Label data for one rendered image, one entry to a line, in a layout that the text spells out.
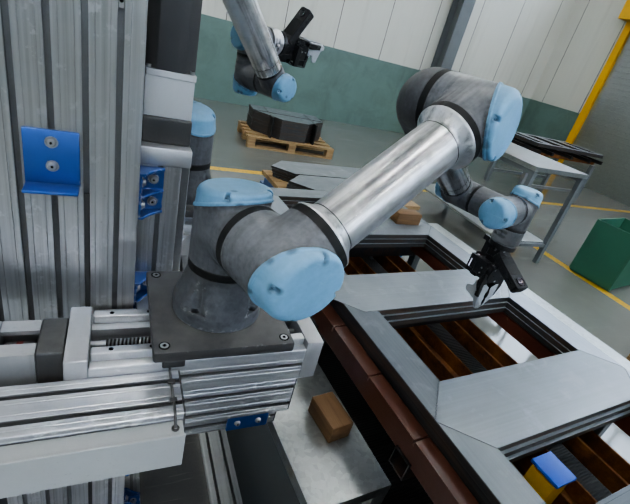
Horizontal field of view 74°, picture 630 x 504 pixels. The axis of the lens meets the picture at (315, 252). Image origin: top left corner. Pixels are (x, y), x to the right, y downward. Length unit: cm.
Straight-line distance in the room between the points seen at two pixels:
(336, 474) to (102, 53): 90
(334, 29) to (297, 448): 806
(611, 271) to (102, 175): 457
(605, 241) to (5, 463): 471
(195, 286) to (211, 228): 11
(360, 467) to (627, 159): 958
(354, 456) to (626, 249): 405
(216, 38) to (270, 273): 760
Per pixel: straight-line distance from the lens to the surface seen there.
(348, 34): 877
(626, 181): 1021
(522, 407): 113
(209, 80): 811
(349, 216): 58
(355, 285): 127
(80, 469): 71
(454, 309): 140
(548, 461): 101
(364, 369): 105
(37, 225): 82
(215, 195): 61
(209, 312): 69
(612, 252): 485
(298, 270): 51
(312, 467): 102
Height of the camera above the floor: 150
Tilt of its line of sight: 27 degrees down
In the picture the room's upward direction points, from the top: 15 degrees clockwise
